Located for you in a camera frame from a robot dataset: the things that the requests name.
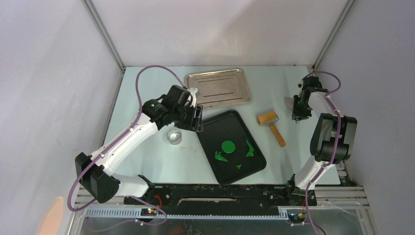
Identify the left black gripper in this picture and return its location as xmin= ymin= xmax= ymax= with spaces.
xmin=173 ymin=103 xmax=203 ymax=132

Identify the metal scraper with wooden handle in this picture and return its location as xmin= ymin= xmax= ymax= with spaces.
xmin=284 ymin=96 xmax=299 ymax=123

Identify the wooden dough roller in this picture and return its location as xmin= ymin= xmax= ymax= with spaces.
xmin=256 ymin=111 xmax=286 ymax=147

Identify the round metal cutter ring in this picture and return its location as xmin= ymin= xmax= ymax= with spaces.
xmin=167 ymin=129 xmax=183 ymax=145

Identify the green dough piece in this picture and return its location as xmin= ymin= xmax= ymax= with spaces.
xmin=221 ymin=140 xmax=236 ymax=154

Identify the black plastic tray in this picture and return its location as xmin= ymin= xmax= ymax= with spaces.
xmin=196 ymin=110 xmax=267 ymax=186

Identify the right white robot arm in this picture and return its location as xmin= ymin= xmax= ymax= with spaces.
xmin=284 ymin=87 xmax=357 ymax=205

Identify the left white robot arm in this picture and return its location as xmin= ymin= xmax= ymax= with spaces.
xmin=75 ymin=85 xmax=203 ymax=204

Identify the green dough scrap right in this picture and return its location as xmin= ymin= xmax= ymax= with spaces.
xmin=246 ymin=140 xmax=254 ymax=157

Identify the green dough scrap left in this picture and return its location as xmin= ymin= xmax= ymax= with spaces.
xmin=214 ymin=151 xmax=228 ymax=162

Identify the silver metal tray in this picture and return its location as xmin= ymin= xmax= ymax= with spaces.
xmin=184 ymin=68 xmax=252 ymax=108

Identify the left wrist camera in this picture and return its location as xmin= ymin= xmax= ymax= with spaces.
xmin=189 ymin=89 xmax=200 ymax=97

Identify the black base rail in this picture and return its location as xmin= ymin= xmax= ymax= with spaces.
xmin=141 ymin=181 xmax=317 ymax=216

